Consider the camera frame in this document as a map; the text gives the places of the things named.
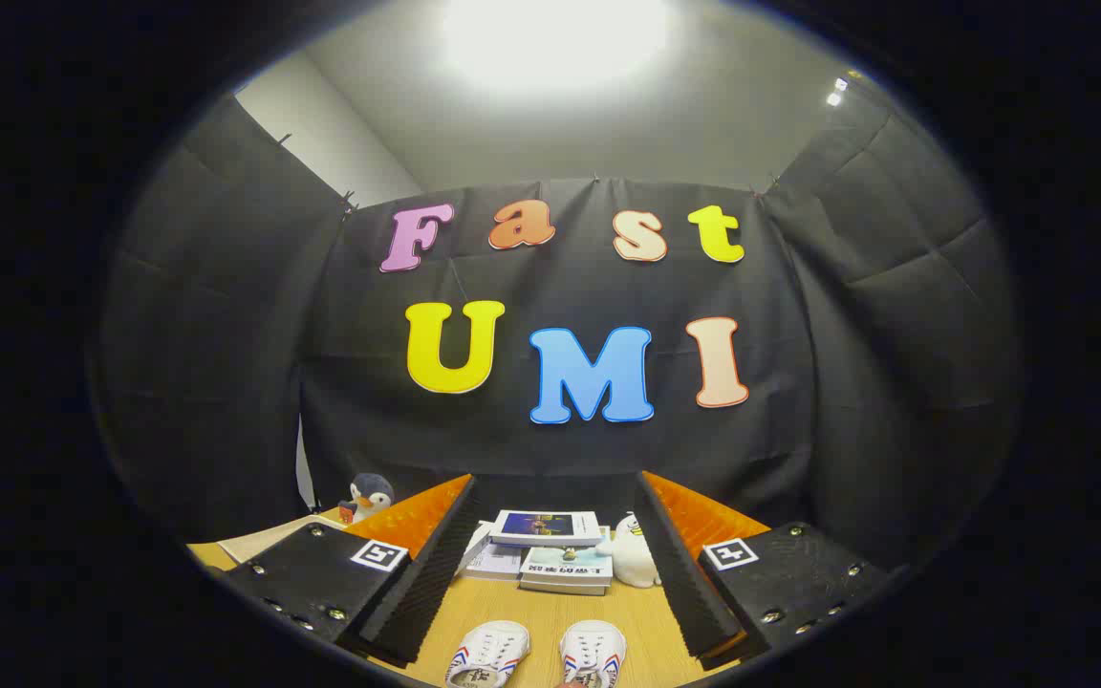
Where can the book with blue picture cover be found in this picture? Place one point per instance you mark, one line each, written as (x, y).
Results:
(546, 526)

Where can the beige fabric storage box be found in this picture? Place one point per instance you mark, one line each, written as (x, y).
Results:
(264, 538)

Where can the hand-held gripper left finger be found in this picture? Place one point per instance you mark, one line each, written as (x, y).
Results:
(421, 583)

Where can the ceiling light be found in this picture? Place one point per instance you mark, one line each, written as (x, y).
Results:
(555, 38)

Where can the white canvas shoe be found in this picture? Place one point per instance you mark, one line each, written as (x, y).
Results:
(491, 650)
(593, 650)

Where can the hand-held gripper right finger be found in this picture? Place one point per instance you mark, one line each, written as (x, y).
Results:
(689, 583)

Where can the white duck plush toy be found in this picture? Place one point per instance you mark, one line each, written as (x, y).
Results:
(632, 559)

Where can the white book with text cover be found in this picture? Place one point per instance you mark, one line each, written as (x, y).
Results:
(501, 564)

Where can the grey penguin plush toy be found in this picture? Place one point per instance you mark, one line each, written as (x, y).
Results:
(374, 489)

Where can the book with teal cover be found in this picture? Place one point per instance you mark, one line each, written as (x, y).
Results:
(565, 569)

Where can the thick grey book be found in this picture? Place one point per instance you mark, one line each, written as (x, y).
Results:
(560, 588)

